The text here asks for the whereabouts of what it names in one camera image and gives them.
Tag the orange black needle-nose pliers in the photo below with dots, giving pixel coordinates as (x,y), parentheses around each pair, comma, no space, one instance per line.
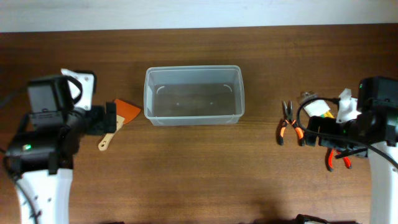
(287,109)

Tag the clear case coloured screwdrivers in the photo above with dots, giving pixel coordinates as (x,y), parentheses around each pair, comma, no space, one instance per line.
(315,108)

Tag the clear plastic container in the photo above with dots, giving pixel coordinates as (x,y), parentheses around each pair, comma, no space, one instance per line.
(194,95)

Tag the red handled side cutters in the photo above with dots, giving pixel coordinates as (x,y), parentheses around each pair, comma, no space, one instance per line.
(330,155)

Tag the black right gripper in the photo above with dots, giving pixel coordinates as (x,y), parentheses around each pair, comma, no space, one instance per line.
(326,124)

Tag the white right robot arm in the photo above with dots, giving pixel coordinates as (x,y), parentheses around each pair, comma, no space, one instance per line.
(365,126)

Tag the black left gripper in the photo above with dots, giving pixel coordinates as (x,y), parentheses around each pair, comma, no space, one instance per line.
(99,126)

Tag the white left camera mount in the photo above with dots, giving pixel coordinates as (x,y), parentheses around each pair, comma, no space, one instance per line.
(84,95)

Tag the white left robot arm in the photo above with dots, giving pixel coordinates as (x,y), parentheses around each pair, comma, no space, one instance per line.
(39,158)

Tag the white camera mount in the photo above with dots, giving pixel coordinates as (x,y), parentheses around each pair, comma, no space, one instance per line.
(84,95)
(347,107)

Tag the orange scraper wooden handle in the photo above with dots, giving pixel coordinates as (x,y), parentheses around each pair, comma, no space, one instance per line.
(125,113)

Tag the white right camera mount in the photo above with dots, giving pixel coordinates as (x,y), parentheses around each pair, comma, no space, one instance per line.
(347,107)

